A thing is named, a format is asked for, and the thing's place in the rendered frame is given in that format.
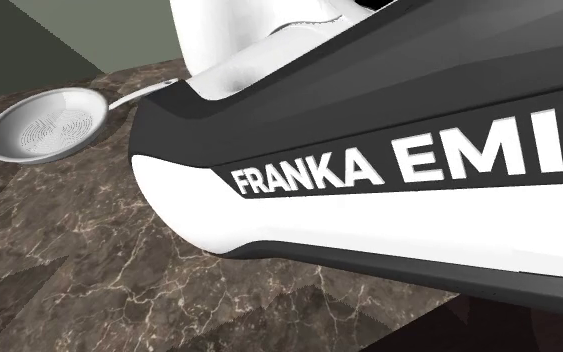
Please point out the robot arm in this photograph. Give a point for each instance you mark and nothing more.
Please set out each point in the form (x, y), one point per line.
(359, 229)

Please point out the silver frying pan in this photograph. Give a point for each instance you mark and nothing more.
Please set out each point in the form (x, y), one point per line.
(47, 124)

